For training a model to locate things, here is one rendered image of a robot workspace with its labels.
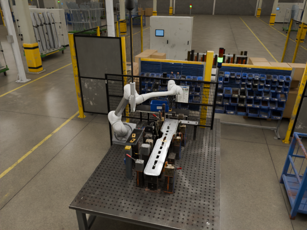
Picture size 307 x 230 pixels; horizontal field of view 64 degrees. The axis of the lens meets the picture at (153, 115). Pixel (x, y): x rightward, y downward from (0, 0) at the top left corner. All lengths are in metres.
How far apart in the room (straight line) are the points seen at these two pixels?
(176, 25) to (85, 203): 8.02
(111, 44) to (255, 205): 3.98
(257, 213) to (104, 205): 2.20
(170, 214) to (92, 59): 3.92
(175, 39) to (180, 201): 7.80
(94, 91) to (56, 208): 2.91
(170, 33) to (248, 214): 7.53
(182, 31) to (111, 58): 4.89
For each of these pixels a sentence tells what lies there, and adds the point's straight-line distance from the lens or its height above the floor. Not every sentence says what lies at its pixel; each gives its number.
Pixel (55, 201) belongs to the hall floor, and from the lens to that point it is 4.14.
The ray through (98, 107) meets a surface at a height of 0.32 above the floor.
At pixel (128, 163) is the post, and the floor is 0.94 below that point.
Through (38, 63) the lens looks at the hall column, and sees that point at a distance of 10.60.
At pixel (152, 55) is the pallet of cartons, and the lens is 8.00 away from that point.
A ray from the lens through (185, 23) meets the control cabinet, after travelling 9.82.
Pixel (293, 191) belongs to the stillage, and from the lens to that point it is 4.33.
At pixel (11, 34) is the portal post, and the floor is 1.57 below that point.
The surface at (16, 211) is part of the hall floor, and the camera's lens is 4.21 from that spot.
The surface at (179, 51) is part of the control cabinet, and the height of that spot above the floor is 0.76.
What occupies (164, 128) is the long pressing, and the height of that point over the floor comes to 1.00.
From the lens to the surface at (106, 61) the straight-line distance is 5.54.
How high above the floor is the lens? 2.78
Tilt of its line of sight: 26 degrees down
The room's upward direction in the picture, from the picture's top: straight up
